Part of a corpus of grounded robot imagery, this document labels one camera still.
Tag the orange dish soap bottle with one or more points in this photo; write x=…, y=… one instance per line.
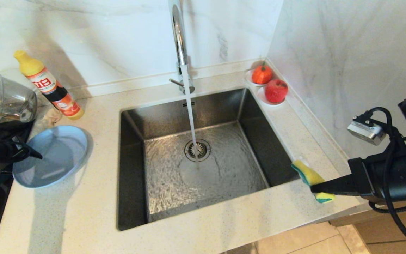
x=46, y=86

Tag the chrome faucet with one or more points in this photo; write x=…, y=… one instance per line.
x=179, y=38

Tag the orange toy pumpkin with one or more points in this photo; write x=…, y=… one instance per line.
x=262, y=74

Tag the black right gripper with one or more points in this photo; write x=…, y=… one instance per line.
x=400, y=176

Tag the metal drain strainer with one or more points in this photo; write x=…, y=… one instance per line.
x=203, y=148

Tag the yellow green sponge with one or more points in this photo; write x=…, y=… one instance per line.
x=308, y=174

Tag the stainless steel sink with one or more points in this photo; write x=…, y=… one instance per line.
x=231, y=190

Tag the clear glass jug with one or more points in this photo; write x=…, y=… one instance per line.
x=11, y=98

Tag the wooden cabinet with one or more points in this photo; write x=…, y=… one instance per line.
x=389, y=229

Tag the grey plate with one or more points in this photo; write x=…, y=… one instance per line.
x=62, y=155

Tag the small white dish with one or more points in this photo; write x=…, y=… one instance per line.
x=248, y=78
x=263, y=100

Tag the red toy apple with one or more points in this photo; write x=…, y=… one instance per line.
x=276, y=90

